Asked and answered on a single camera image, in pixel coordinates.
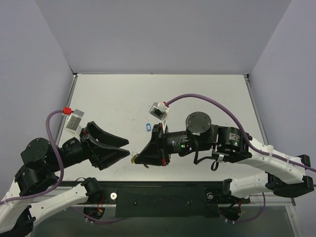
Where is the blue outlined key tag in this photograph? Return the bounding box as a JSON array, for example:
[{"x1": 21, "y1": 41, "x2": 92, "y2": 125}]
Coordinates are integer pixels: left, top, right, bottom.
[{"x1": 146, "y1": 123, "x2": 152, "y2": 132}]

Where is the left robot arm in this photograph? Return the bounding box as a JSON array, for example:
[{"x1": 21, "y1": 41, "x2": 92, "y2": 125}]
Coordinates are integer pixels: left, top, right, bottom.
[{"x1": 0, "y1": 121, "x2": 130, "y2": 237}]

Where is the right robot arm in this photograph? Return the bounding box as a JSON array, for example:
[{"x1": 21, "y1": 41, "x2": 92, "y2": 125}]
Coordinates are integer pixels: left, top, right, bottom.
[{"x1": 131, "y1": 112, "x2": 315, "y2": 202}]

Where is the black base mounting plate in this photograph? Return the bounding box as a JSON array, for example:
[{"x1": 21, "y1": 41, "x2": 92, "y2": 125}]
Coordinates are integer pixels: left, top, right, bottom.
[{"x1": 49, "y1": 181, "x2": 277, "y2": 218}]

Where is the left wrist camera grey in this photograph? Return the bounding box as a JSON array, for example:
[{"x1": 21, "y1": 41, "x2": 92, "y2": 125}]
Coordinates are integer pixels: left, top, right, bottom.
[{"x1": 65, "y1": 109, "x2": 84, "y2": 132}]

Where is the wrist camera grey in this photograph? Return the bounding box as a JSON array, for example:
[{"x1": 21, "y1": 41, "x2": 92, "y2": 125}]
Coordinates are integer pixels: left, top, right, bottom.
[
  {"x1": 149, "y1": 102, "x2": 169, "y2": 120},
  {"x1": 65, "y1": 109, "x2": 84, "y2": 132}
]

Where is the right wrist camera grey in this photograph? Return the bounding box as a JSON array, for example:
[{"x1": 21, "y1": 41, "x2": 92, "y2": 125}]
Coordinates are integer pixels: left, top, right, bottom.
[{"x1": 149, "y1": 102, "x2": 169, "y2": 120}]

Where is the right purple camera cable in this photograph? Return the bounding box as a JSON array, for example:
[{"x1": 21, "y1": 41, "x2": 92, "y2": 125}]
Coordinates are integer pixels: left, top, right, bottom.
[{"x1": 166, "y1": 93, "x2": 316, "y2": 173}]

